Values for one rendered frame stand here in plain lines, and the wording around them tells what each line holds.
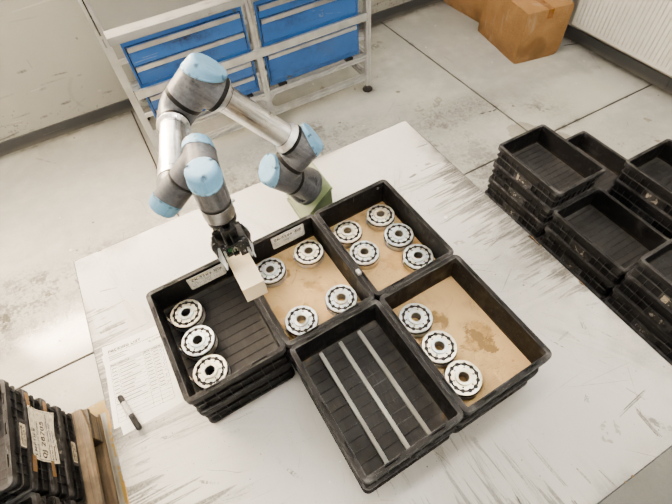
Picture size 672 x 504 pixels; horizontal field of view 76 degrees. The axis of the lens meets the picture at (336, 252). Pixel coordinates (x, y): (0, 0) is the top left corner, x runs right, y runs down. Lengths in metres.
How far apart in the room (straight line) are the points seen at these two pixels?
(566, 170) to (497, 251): 0.84
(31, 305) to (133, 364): 1.46
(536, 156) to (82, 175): 2.97
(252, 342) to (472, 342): 0.67
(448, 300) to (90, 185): 2.71
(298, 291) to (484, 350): 0.60
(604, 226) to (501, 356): 1.21
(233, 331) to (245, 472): 0.41
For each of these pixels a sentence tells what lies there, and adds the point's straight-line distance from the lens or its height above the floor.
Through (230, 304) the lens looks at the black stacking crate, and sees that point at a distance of 1.46.
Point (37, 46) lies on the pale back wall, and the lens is 3.79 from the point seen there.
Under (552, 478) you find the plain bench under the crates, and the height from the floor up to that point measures 0.70.
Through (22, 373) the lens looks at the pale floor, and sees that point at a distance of 2.81.
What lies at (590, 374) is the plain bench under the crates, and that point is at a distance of 1.59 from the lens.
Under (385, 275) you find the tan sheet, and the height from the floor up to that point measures 0.83.
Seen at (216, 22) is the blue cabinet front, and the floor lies 0.84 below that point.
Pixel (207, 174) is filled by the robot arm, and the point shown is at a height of 1.44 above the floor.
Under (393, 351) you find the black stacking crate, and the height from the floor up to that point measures 0.83.
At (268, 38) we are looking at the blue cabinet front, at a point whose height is 0.64.
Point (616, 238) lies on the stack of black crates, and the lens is 2.40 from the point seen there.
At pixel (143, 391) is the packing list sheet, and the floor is 0.70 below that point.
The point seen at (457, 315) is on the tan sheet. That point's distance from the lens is 1.40.
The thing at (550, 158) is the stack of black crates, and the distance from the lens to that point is 2.49.
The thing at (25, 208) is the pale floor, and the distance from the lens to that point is 3.60.
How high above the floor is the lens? 2.05
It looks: 54 degrees down
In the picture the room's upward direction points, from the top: 6 degrees counter-clockwise
